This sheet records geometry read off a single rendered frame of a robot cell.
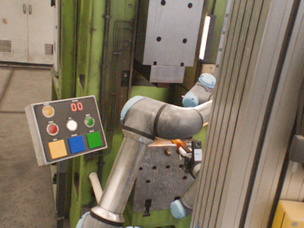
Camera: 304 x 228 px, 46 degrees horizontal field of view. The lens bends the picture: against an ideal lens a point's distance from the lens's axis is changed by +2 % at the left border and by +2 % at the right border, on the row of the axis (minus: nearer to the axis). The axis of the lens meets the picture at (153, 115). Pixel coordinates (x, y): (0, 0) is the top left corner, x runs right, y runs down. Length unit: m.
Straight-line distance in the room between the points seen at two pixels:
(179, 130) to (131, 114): 0.17
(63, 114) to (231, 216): 1.24
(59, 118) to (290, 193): 1.28
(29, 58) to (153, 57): 5.46
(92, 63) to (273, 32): 1.53
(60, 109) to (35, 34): 5.45
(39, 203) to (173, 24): 1.89
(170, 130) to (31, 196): 2.24
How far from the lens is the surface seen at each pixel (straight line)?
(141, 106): 1.14
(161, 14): 1.88
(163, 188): 2.18
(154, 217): 2.29
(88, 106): 1.81
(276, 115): 0.55
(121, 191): 1.15
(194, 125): 1.14
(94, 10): 1.93
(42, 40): 7.15
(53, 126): 1.70
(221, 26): 2.19
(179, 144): 1.82
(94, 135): 1.79
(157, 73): 1.93
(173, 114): 1.10
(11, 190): 3.31
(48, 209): 3.04
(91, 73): 1.98
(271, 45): 0.52
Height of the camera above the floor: 1.76
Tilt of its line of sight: 20 degrees down
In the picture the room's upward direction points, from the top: 7 degrees clockwise
